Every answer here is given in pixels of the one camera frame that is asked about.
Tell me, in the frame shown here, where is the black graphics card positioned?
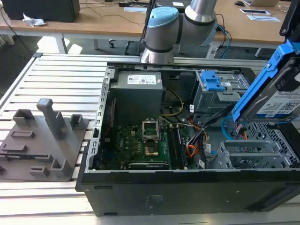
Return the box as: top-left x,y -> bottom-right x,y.
127,161 -> 170,170

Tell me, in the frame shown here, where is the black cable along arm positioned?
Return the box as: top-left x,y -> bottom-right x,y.
138,0 -> 157,54

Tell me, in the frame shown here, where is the black chair base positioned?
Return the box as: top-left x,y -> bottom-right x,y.
108,39 -> 136,56

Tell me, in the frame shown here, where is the black open PC case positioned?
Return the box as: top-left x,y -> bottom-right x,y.
75,61 -> 300,218

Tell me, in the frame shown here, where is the blue disk wire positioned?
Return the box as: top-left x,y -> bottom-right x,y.
221,115 -> 238,142

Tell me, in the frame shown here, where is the wooden desk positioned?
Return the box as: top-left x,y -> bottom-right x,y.
0,0 -> 300,50

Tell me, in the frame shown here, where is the black RAM slot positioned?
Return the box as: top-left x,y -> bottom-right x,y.
167,126 -> 180,170
176,126 -> 189,168

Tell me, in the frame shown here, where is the grey parts rack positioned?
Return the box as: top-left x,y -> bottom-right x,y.
0,98 -> 90,182

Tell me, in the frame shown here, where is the green motherboard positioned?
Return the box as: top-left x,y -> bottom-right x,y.
100,124 -> 195,171

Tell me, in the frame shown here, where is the grey metal disk bay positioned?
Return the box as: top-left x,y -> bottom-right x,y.
212,140 -> 300,170

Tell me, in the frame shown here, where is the black power strip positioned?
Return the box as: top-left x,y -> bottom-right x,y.
119,1 -> 151,8

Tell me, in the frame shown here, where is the black wire bundle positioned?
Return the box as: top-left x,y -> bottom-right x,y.
187,108 -> 235,152

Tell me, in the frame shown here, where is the crumpled white paper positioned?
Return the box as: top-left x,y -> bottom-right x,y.
22,13 -> 46,27

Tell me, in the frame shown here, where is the red orange disk wire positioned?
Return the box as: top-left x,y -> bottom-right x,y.
236,122 -> 248,141

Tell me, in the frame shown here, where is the white sheet with blue frame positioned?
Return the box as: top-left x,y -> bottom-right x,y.
246,13 -> 281,23

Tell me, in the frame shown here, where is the grey power supply unit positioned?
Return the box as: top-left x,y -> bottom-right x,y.
109,71 -> 164,119

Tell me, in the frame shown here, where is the blue cable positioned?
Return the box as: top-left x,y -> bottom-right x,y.
215,23 -> 233,60

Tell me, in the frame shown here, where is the CPU socket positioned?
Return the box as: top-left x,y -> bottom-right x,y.
143,144 -> 160,157

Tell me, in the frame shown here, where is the metal socket cover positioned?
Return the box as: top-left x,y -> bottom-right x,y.
142,119 -> 160,142

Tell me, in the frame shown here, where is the black box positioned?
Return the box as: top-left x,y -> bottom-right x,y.
1,0 -> 81,23

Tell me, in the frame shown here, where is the blue plastic drive latch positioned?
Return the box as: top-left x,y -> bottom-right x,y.
201,71 -> 225,91

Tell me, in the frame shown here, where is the hard disk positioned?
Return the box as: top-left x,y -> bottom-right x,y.
231,39 -> 300,124

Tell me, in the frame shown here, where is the yellow wire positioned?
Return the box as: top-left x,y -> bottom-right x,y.
160,87 -> 184,117

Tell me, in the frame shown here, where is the grey metal drive cage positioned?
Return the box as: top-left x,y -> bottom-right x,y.
191,70 -> 250,116

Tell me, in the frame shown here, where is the orange wire bundle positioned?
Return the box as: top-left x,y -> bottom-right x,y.
186,140 -> 203,163

